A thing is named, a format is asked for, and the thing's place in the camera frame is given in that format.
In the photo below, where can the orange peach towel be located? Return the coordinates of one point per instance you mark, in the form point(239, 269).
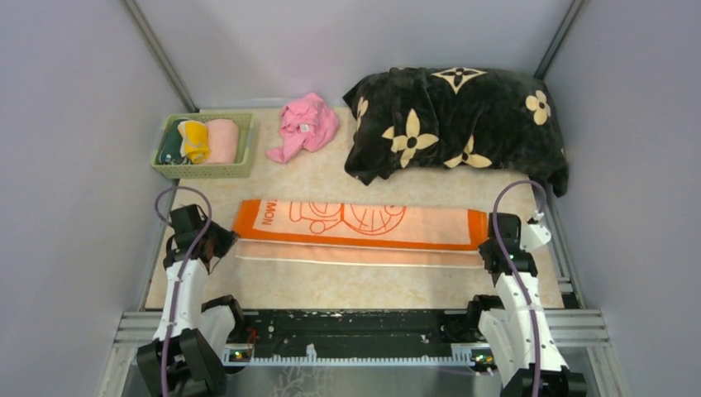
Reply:
point(355, 234)

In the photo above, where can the black floral pillow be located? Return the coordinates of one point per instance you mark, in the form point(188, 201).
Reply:
point(487, 119)

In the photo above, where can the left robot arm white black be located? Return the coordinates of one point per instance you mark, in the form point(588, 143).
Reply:
point(184, 356)

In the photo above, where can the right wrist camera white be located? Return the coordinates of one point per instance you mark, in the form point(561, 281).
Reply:
point(534, 233)

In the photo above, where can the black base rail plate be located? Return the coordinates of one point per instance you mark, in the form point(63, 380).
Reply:
point(354, 333)

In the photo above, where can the rolled dark green towel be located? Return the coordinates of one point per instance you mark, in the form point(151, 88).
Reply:
point(171, 148)

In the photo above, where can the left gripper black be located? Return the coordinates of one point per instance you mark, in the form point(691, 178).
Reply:
point(226, 239)

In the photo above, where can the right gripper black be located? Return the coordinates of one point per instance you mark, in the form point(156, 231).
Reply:
point(484, 247)

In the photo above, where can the rolled peach towel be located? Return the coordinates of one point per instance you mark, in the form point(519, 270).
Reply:
point(223, 135)

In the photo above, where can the green plastic basket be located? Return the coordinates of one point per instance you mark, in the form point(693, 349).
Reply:
point(242, 164)

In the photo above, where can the grey yellow duck towel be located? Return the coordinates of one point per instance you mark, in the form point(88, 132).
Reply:
point(194, 145)

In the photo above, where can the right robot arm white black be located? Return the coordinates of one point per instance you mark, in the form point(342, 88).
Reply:
point(513, 321)

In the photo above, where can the pink towel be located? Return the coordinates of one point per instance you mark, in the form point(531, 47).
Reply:
point(306, 123)

